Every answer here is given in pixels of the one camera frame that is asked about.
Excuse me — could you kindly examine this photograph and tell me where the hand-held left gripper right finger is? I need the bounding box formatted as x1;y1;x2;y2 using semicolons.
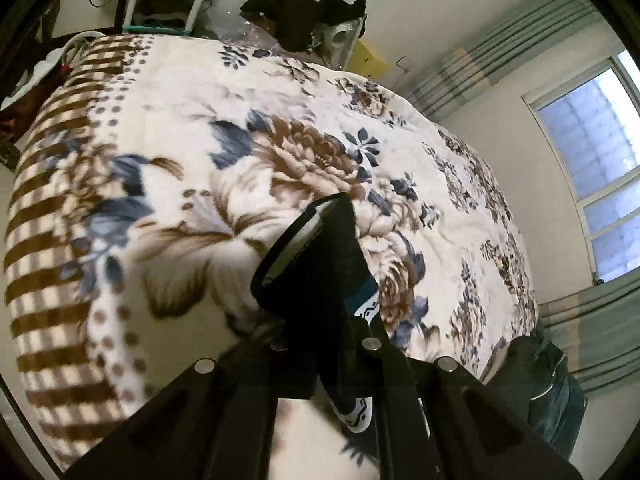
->
349;324;584;480

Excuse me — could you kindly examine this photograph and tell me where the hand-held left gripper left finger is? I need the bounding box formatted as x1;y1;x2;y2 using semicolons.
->
65;329;313;480

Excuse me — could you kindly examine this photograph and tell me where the black sock with teal band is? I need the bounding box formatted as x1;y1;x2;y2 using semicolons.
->
249;192;382;434

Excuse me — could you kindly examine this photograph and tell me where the pile of black clothes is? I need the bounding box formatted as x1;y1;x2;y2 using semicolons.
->
240;0;367;54

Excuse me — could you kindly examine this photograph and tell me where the grey green striped curtain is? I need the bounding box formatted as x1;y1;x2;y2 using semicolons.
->
404;0;618;122
536;280;640;395

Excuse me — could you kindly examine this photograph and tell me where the floral brown and white blanket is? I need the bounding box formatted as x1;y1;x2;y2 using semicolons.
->
2;34;538;480

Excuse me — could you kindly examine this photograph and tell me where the yellow cardboard box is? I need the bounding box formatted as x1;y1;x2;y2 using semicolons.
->
346;40;391;80

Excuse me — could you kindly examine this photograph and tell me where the clear plastic bag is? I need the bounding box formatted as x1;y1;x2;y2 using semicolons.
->
216;9;365;68

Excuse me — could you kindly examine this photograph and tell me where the white plastic object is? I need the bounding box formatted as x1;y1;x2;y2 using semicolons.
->
0;31;108;111

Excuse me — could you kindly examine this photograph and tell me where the window with white frame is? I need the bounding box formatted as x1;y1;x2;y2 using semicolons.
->
521;49;640;283

